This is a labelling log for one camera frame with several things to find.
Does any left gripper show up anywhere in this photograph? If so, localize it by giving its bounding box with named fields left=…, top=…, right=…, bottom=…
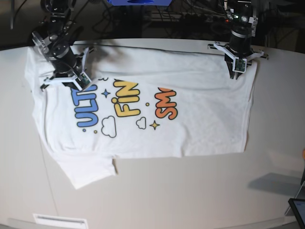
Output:
left=226, top=32, right=253, bottom=79

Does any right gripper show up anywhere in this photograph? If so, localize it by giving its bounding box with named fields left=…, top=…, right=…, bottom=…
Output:
left=49, top=49, right=82, bottom=90

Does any white printed T-shirt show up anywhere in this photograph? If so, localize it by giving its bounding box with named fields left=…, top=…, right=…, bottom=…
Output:
left=25, top=46, right=257, bottom=189

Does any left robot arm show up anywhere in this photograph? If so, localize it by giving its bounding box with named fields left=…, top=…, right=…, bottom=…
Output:
left=224, top=0, right=257, bottom=79

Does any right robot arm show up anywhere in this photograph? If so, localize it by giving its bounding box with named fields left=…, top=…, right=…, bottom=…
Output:
left=32, top=0, right=83, bottom=90

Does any blue box at top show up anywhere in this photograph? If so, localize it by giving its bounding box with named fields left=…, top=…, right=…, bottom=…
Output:
left=107, top=0, right=172, bottom=6

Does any white paper label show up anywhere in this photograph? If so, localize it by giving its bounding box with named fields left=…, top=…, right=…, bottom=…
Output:
left=33, top=214, right=88, bottom=229

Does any dark tablet screen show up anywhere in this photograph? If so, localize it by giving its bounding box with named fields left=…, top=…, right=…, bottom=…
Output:
left=288, top=198, right=305, bottom=229

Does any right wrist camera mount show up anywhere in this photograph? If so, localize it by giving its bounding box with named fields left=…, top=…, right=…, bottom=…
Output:
left=39, top=43, right=94, bottom=91

